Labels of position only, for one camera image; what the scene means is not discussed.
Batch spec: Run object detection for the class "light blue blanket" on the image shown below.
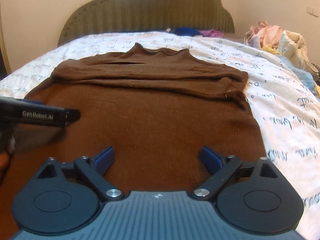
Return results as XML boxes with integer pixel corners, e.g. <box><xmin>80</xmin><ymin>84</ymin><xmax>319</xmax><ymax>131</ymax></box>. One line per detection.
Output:
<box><xmin>278</xmin><ymin>55</ymin><xmax>318</xmax><ymax>97</ymax></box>

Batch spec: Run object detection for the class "left hand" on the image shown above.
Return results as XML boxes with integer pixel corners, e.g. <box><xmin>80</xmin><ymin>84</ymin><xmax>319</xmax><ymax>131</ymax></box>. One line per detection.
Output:
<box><xmin>1</xmin><ymin>123</ymin><xmax>16</xmax><ymax>183</ymax></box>

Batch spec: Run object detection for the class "purple garment by headboard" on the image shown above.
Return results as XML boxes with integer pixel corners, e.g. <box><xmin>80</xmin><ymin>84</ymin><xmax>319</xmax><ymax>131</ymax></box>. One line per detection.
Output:
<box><xmin>199</xmin><ymin>29</ymin><xmax>224</xmax><ymax>38</ymax></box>

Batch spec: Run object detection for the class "blue garment by headboard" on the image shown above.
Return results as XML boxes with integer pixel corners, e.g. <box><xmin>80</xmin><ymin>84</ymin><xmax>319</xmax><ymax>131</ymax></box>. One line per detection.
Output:
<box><xmin>166</xmin><ymin>27</ymin><xmax>203</xmax><ymax>37</ymax></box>

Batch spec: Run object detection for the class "white script-print bedspread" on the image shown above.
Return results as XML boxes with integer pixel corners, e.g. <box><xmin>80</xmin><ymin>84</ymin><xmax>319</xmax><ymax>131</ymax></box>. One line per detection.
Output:
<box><xmin>1</xmin><ymin>31</ymin><xmax>319</xmax><ymax>239</ymax></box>

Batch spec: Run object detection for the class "white wall switch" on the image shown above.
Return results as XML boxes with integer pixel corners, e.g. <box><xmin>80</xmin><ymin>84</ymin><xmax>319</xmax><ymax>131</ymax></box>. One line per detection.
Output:
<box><xmin>306</xmin><ymin>6</ymin><xmax>319</xmax><ymax>18</ymax></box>

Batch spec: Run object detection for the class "olive green padded headboard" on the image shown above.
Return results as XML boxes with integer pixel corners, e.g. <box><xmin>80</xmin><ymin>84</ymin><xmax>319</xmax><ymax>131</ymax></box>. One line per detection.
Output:
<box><xmin>57</xmin><ymin>0</ymin><xmax>235</xmax><ymax>46</ymax></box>

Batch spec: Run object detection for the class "brown knit sweater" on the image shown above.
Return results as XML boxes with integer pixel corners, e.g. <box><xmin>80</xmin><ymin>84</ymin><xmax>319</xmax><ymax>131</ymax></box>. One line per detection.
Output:
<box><xmin>1</xmin><ymin>44</ymin><xmax>265</xmax><ymax>239</ymax></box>

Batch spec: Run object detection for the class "pile of pastel clothes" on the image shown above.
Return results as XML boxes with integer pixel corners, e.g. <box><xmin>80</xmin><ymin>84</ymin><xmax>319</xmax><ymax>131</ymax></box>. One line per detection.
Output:
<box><xmin>244</xmin><ymin>21</ymin><xmax>319</xmax><ymax>81</ymax></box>

